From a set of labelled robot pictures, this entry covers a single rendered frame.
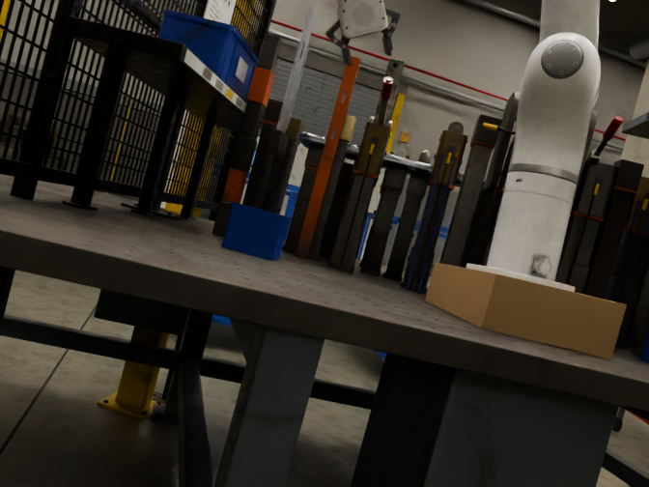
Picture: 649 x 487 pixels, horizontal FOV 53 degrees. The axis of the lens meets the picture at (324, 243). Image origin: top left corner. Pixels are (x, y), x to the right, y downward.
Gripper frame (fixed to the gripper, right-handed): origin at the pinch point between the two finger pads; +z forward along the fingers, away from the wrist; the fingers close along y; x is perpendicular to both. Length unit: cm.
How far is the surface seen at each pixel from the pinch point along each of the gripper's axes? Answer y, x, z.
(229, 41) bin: -29.1, 3.5, -10.0
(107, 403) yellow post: -100, 42, 101
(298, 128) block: -15.9, 31.7, 22.1
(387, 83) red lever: 2.1, -4.9, 5.8
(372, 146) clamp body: -3.8, -4.4, 19.4
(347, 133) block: -7.4, 4.8, 18.1
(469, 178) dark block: 13.8, -17.5, 27.8
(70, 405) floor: -110, 38, 95
